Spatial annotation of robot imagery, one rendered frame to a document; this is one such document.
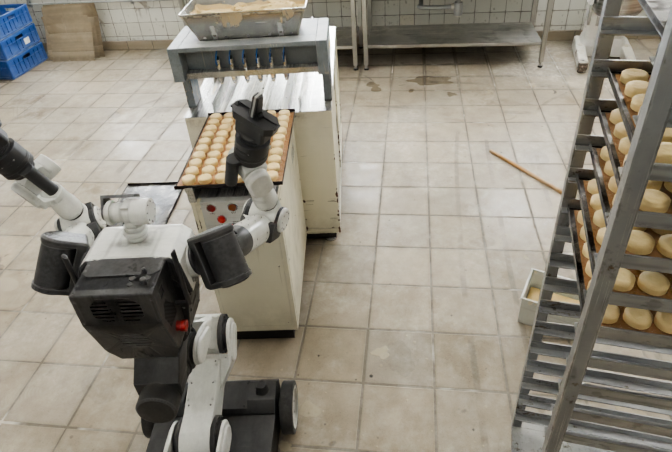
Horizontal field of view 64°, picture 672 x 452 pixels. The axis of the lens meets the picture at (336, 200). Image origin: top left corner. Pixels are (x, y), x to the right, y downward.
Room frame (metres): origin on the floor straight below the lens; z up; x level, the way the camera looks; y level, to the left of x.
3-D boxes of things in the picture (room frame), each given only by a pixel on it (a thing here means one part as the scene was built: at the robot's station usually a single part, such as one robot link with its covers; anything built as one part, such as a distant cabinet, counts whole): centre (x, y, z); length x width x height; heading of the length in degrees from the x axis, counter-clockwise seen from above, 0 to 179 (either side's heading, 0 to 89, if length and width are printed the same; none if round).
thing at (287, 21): (2.52, 0.33, 1.25); 0.56 x 0.29 x 0.14; 87
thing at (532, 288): (1.69, -0.98, 0.08); 0.30 x 0.22 x 0.16; 58
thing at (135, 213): (1.10, 0.52, 1.18); 0.10 x 0.07 x 0.09; 87
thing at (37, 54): (5.68, 3.33, 0.10); 0.60 x 0.40 x 0.20; 168
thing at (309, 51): (2.52, 0.33, 1.01); 0.72 x 0.33 x 0.34; 87
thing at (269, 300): (2.01, 0.37, 0.45); 0.70 x 0.34 x 0.90; 177
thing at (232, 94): (2.64, 0.47, 0.87); 2.01 x 0.03 x 0.07; 177
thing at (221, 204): (1.65, 0.39, 0.77); 0.24 x 0.04 x 0.14; 87
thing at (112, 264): (1.04, 0.52, 0.98); 0.34 x 0.30 x 0.36; 87
